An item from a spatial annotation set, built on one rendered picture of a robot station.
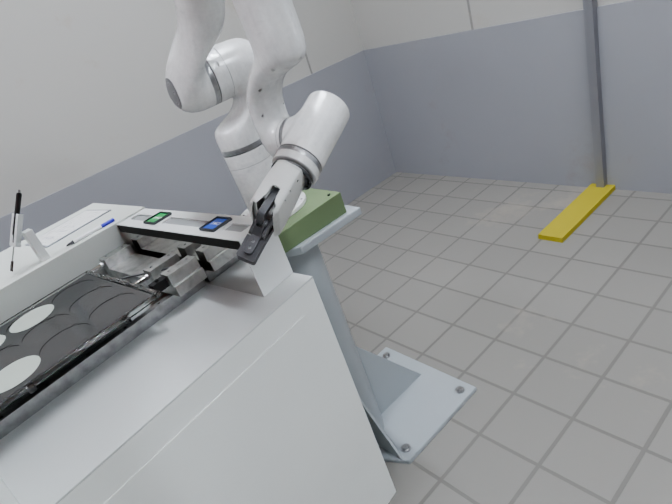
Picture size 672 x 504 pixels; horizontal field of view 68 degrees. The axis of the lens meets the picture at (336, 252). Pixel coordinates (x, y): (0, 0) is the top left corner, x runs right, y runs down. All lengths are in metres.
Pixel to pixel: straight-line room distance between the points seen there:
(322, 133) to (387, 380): 1.13
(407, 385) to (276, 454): 0.87
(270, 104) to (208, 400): 0.55
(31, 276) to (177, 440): 0.65
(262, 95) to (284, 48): 0.11
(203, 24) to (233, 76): 0.16
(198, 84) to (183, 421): 0.70
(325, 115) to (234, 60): 0.40
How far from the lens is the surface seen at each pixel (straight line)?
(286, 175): 0.82
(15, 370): 1.15
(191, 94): 1.20
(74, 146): 2.75
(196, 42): 1.15
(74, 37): 2.79
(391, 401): 1.87
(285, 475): 1.18
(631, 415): 1.79
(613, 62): 2.77
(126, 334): 1.17
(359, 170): 3.61
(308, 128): 0.88
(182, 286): 1.17
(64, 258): 1.46
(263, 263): 1.07
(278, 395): 1.08
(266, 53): 0.86
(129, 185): 2.81
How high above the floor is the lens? 1.34
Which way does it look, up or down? 27 degrees down
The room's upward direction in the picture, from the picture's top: 20 degrees counter-clockwise
